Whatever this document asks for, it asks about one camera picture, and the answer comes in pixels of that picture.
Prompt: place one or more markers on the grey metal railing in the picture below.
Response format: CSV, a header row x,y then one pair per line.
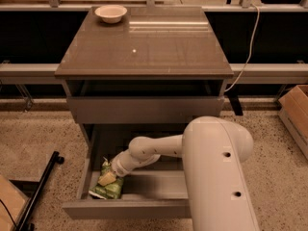
x,y
44,74

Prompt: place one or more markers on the green jalapeno chip bag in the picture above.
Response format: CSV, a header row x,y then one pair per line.
x,y
111,191

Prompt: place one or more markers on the white bowl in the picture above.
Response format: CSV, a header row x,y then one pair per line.
x,y
111,14

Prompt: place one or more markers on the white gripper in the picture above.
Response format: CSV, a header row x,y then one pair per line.
x,y
118,167

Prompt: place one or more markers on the open grey middle drawer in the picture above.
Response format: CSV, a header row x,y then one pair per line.
x,y
156,191

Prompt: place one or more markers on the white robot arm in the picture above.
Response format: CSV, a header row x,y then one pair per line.
x,y
211,150

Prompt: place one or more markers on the grey top drawer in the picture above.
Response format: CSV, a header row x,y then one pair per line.
x,y
144,101

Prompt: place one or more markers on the black metal stand leg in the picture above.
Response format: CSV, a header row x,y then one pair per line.
x,y
34,189

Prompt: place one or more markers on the grey drawer cabinet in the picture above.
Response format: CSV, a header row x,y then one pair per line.
x,y
146,44

